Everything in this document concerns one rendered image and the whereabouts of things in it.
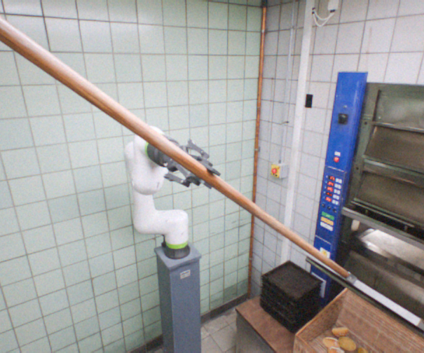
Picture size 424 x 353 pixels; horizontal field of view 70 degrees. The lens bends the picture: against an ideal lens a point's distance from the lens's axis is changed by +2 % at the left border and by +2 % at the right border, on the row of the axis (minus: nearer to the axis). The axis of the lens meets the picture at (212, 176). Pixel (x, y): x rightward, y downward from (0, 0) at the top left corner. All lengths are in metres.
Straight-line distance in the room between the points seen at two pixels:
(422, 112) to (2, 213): 2.15
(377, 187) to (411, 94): 0.50
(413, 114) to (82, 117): 1.69
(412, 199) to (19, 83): 2.02
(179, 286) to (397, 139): 1.38
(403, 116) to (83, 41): 1.65
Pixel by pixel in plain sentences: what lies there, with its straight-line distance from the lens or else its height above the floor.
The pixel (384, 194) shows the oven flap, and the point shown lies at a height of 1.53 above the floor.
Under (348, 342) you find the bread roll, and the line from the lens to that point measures 2.20.
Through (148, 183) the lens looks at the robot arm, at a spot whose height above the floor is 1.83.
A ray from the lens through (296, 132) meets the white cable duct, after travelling 2.14.
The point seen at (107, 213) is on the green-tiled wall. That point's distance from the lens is 2.04.
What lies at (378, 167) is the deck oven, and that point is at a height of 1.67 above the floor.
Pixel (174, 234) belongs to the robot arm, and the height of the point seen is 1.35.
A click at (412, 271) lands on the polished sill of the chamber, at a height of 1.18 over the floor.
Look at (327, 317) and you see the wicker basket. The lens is 2.22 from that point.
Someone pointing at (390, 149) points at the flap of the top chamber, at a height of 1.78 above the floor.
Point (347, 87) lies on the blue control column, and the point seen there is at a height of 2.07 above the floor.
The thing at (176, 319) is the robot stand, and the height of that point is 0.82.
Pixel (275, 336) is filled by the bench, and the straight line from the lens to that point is 2.20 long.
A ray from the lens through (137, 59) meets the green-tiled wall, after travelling 1.90.
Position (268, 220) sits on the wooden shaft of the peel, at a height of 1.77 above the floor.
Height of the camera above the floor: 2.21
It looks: 21 degrees down
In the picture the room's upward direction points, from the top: straight up
